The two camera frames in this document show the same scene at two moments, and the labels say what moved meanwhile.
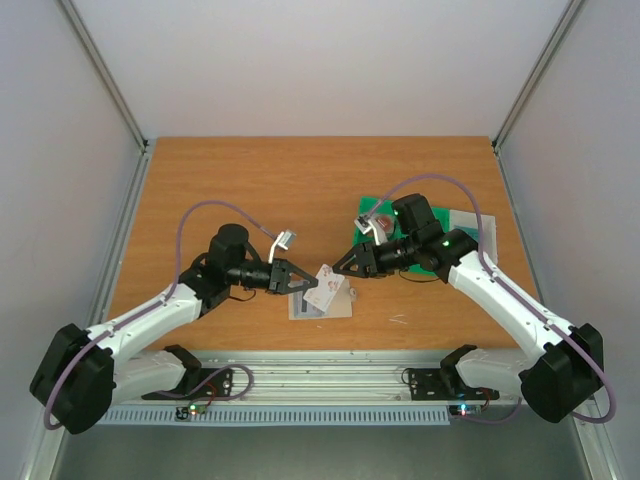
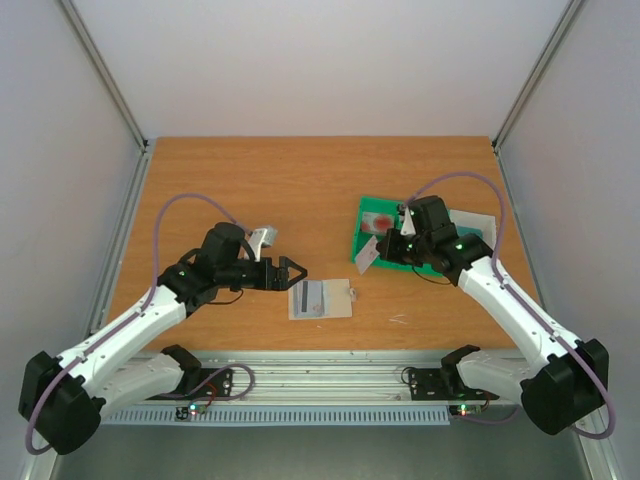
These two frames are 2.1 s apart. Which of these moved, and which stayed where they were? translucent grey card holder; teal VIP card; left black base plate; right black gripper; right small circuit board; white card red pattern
Moved: white card red pattern; right black gripper
Stayed: teal VIP card; translucent grey card holder; left black base plate; right small circuit board
